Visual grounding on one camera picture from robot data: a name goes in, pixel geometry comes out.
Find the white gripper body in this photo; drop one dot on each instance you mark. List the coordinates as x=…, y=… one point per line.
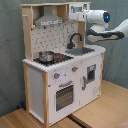
x=78, y=16

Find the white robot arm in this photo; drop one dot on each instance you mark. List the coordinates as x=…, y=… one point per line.
x=100, y=22

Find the oven door with window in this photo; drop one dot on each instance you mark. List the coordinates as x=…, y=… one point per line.
x=64, y=97

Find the grey cabinet door handle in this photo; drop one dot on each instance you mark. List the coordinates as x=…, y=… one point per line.
x=84, y=83

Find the grey sink basin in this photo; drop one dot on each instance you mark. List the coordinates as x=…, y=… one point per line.
x=79, y=51

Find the grey range hood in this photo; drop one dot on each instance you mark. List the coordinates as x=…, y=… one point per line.
x=48, y=18

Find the grey ice dispenser panel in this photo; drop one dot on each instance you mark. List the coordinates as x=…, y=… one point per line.
x=91, y=73

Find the right red stove knob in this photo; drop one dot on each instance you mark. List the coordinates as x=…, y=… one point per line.
x=74, y=69

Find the silver cooking pot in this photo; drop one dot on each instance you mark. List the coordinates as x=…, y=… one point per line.
x=46, y=56

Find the wooden toy kitchen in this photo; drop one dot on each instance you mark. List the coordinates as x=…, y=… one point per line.
x=40, y=84

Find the black stovetop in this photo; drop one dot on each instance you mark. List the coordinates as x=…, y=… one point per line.
x=58, y=58

